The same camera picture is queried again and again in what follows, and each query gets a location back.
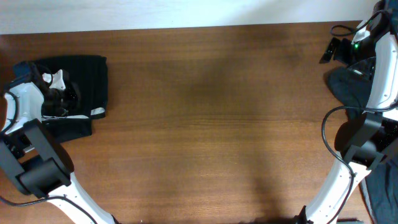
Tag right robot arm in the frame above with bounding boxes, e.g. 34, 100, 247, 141
292, 1, 397, 223

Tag dark green shorts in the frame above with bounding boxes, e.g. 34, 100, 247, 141
34, 55, 108, 119

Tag dark grey clothes pile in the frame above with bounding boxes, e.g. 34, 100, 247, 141
323, 67, 397, 224

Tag folded black shorts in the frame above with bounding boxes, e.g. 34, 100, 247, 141
42, 119, 92, 143

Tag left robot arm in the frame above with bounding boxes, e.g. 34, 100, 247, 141
1, 82, 118, 223

